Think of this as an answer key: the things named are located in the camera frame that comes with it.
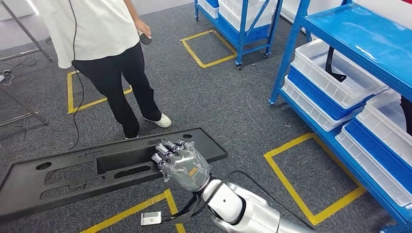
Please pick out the person's forearm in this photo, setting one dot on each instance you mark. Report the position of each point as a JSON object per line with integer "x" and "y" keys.
{"x": 132, "y": 11}

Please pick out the black plastic panel part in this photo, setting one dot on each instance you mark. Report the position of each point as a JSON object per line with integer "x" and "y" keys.
{"x": 32, "y": 183}

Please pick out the blue metal shelf rack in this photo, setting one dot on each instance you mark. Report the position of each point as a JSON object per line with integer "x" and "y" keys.
{"x": 354, "y": 35}
{"x": 241, "y": 41}

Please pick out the yellow floor tape square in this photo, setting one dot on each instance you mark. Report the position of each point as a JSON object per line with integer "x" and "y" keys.
{"x": 289, "y": 186}
{"x": 70, "y": 96}
{"x": 169, "y": 201}
{"x": 193, "y": 53}

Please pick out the black round controller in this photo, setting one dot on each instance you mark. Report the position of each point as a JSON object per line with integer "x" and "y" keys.
{"x": 145, "y": 39}

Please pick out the black camera bracket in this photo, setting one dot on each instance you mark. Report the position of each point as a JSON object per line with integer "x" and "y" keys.
{"x": 186, "y": 214}

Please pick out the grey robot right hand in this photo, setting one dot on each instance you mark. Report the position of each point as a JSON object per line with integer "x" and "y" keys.
{"x": 188, "y": 168}

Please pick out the white power strip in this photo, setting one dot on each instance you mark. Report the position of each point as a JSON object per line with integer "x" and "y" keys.
{"x": 1, "y": 78}

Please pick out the black part in bin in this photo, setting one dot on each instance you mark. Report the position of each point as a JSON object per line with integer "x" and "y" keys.
{"x": 407, "y": 115}

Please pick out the person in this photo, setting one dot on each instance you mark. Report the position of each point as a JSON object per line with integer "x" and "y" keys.
{"x": 96, "y": 32}

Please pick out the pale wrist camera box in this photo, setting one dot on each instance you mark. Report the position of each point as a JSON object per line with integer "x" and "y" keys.
{"x": 150, "y": 218}

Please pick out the person's hand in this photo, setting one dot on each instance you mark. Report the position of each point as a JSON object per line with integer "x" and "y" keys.
{"x": 143, "y": 28}

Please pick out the black bracket part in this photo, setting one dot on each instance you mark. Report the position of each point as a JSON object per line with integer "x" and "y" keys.
{"x": 331, "y": 66}

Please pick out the blue plastic bin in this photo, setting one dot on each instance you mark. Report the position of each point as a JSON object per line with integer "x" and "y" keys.
{"x": 309, "y": 94}
{"x": 379, "y": 155}
{"x": 231, "y": 33}

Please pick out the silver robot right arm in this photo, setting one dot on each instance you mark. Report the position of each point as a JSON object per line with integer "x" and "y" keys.
{"x": 254, "y": 215}

